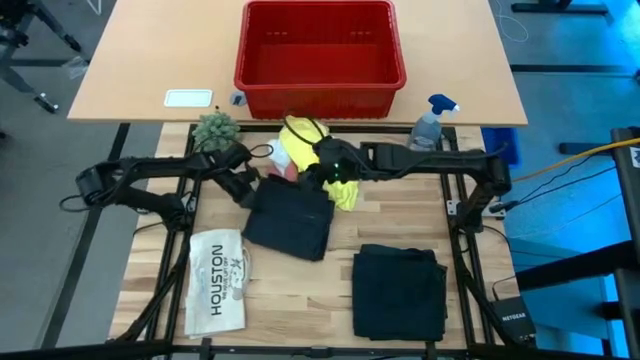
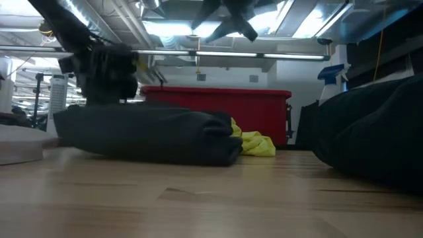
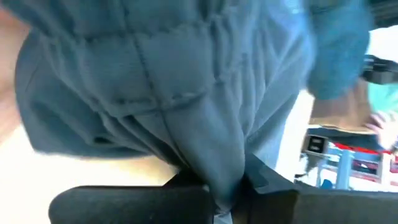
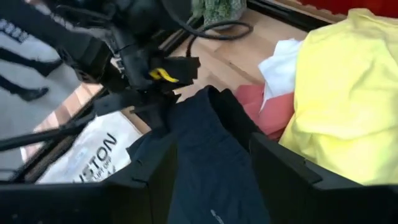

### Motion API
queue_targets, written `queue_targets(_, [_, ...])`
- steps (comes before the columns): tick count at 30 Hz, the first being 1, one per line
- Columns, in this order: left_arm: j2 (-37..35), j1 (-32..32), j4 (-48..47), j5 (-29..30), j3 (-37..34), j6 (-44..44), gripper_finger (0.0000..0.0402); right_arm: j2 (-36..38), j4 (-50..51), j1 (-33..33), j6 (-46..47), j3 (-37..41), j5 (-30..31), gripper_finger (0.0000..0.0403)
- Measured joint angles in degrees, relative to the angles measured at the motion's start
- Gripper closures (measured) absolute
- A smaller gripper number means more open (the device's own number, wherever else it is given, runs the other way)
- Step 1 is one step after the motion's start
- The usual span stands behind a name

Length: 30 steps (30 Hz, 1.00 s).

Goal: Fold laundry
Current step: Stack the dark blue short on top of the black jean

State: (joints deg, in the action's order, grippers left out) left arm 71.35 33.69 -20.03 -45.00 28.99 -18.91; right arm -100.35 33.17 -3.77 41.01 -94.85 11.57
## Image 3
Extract black t-shirt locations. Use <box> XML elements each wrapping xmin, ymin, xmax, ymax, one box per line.
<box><xmin>0</xmin><ymin>0</ymin><xmax>315</xmax><ymax>215</ymax></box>

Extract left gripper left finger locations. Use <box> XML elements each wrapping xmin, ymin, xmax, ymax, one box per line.
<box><xmin>48</xmin><ymin>174</ymin><xmax>215</xmax><ymax>224</ymax></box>

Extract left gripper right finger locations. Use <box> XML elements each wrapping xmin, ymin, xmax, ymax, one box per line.
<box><xmin>231</xmin><ymin>155</ymin><xmax>398</xmax><ymax>224</ymax></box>

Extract person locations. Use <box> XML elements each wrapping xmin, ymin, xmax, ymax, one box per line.
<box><xmin>309</xmin><ymin>77</ymin><xmax>398</xmax><ymax>150</ymax></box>

